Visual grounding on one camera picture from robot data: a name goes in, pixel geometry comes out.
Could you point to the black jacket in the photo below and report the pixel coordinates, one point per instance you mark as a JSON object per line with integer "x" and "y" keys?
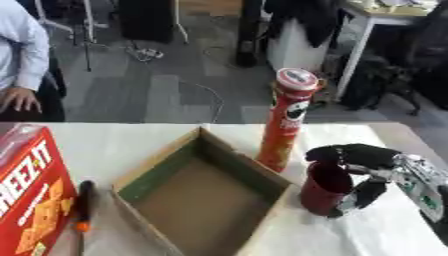
{"x": 309, "y": 16}

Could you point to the black bag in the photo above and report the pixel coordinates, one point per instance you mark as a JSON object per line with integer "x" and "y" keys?
{"x": 379, "y": 83}

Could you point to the red cracker box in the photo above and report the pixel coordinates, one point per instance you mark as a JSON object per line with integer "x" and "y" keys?
{"x": 29, "y": 196}

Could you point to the open cardboard box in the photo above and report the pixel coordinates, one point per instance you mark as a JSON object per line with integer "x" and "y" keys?
{"x": 198, "y": 193}

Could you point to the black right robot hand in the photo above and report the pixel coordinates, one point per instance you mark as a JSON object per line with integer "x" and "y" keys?
{"x": 366, "y": 155}

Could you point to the white cabinet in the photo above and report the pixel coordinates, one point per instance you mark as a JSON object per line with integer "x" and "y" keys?
{"x": 294, "y": 46}

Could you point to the red chips can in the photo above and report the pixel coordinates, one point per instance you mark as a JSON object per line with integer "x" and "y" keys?
{"x": 285, "y": 122}

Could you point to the person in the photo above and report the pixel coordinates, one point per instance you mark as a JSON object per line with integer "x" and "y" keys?
{"x": 20, "y": 56}

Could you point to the white table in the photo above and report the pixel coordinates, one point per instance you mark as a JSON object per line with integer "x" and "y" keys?
{"x": 373, "y": 20}

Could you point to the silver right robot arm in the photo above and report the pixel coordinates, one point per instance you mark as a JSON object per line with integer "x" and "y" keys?
{"x": 422, "y": 186}

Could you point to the black orange screwdriver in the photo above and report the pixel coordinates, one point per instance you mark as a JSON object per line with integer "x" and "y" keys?
{"x": 85, "y": 206}

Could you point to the person's hand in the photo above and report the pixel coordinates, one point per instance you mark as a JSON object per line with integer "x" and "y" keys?
{"x": 19, "y": 99}

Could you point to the dark red cup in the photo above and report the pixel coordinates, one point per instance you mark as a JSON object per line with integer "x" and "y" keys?
{"x": 324, "y": 190}

